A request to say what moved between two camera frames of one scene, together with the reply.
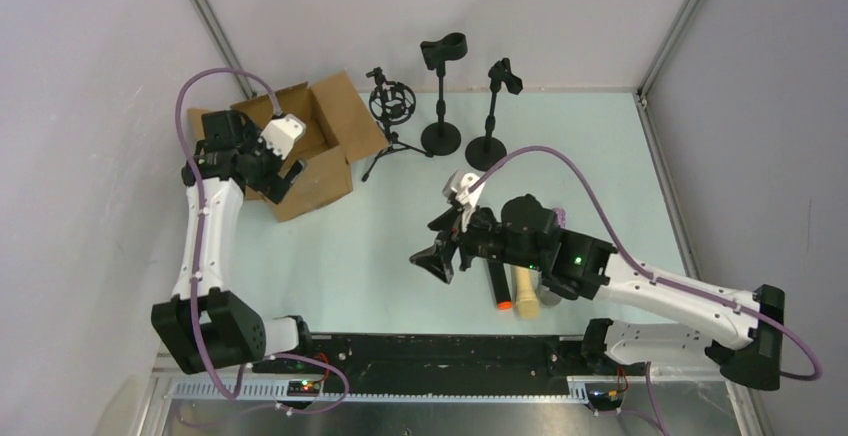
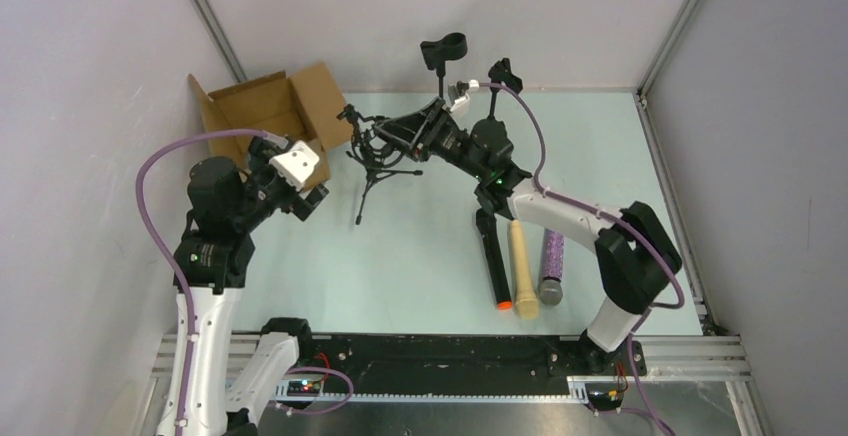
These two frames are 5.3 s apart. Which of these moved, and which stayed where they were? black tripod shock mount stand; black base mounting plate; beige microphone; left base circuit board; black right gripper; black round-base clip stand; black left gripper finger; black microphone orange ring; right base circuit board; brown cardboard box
Moved: black right gripper; black left gripper finger; black tripod shock mount stand; brown cardboard box
Stayed: black microphone orange ring; black base mounting plate; black round-base clip stand; beige microphone; right base circuit board; left base circuit board
